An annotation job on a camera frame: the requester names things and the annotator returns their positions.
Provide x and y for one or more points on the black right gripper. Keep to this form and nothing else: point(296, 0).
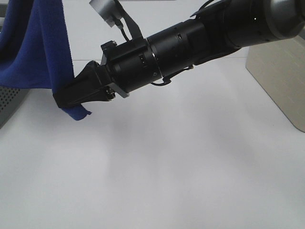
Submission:
point(124, 68)

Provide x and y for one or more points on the blue towel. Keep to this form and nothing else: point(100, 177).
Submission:
point(34, 46)

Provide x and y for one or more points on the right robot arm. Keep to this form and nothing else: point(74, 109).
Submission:
point(216, 30)

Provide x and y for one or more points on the grey perforated plastic basket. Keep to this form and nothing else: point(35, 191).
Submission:
point(9, 100)

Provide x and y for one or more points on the beige storage bin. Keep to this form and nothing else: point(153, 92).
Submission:
point(279, 68)

